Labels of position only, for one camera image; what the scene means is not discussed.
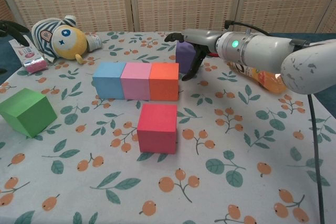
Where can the purple foam cube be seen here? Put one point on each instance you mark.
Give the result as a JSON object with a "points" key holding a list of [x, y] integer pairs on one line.
{"points": [[183, 56]]}

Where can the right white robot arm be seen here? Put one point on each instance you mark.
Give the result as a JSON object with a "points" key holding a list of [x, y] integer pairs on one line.
{"points": [[262, 48]]}

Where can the green foam cube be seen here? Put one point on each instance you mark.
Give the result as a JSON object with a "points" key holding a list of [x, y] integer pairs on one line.
{"points": [[26, 113]]}

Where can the floral fruit print tablecloth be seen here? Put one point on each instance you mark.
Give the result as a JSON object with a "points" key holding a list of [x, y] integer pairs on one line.
{"points": [[236, 142]]}

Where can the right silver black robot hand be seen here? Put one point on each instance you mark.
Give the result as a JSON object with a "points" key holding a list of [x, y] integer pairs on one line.
{"points": [[202, 39]]}

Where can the orange drink plastic bottle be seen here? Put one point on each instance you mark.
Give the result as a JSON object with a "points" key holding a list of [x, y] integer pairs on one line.
{"points": [[267, 79]]}

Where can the white pink toothpaste box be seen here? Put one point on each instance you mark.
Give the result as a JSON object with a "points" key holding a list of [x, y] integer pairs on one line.
{"points": [[31, 58]]}

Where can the red foam cube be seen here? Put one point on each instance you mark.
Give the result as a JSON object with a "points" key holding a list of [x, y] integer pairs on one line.
{"points": [[157, 129]]}

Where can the yellow striped plush toy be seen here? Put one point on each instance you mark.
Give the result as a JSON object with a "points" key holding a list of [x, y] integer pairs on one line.
{"points": [[65, 40]]}

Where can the orange foam cube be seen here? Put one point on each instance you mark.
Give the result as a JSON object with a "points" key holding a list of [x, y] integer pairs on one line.
{"points": [[164, 82]]}

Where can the pink foam cube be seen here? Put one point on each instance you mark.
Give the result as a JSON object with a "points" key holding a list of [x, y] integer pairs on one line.
{"points": [[136, 82]]}

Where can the blue foam cube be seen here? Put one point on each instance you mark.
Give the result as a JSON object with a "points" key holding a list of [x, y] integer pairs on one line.
{"points": [[109, 82]]}

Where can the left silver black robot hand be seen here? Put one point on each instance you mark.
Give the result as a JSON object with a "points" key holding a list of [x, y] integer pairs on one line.
{"points": [[10, 27]]}

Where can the teal table cover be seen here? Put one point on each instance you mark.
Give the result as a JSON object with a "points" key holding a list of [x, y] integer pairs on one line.
{"points": [[328, 103]]}

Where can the small white plastic bottle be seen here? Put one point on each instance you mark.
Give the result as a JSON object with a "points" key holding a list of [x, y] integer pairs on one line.
{"points": [[94, 41]]}

